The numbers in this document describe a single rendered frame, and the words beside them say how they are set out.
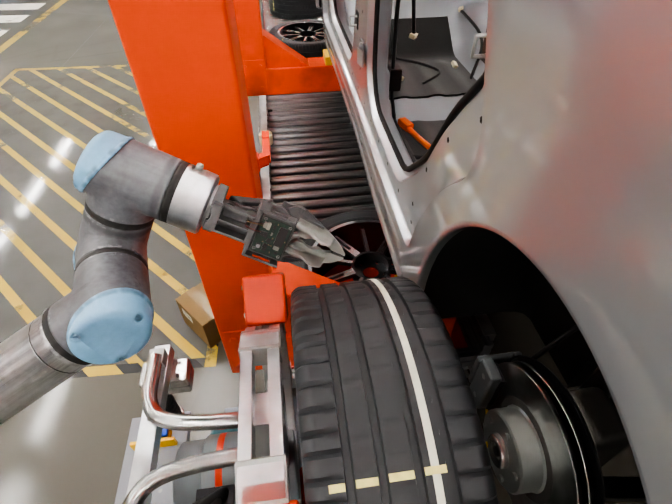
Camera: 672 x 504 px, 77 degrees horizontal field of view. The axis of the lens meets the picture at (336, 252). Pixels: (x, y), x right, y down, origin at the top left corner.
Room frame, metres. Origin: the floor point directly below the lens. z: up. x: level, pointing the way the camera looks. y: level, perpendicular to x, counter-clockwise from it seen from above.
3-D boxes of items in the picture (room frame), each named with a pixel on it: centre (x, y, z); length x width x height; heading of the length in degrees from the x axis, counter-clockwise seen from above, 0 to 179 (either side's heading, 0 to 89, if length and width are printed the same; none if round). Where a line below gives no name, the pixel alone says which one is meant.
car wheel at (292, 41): (3.87, 0.24, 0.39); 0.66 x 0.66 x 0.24
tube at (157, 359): (0.37, 0.24, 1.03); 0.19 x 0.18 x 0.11; 98
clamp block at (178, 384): (0.42, 0.33, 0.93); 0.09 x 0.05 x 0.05; 98
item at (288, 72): (2.71, 0.17, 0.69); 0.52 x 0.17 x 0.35; 98
